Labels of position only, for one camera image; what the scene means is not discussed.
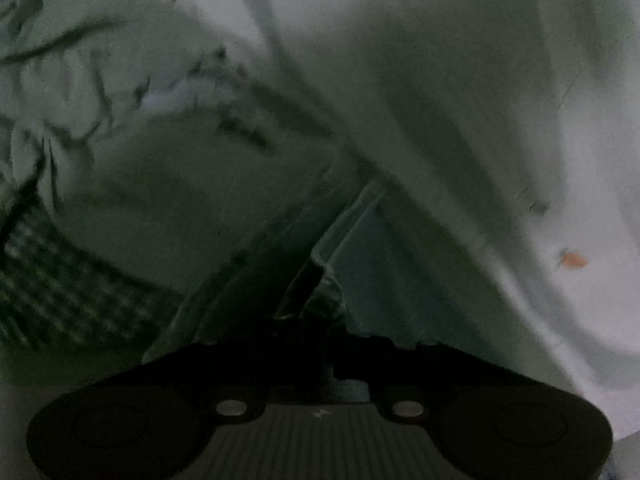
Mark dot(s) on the crumpled grey-green shirt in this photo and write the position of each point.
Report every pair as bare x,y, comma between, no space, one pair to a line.
75,60

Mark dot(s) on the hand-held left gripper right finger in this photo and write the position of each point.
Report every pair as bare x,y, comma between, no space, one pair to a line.
380,360

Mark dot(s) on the white printed blanket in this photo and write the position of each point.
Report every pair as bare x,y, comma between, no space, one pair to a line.
450,85

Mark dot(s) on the blue denim jeans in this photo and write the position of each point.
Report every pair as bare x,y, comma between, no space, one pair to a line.
400,280

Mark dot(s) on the blue white checked shirt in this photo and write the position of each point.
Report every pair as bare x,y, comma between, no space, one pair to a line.
55,290

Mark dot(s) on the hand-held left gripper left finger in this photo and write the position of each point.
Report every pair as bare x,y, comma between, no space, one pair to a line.
280,360

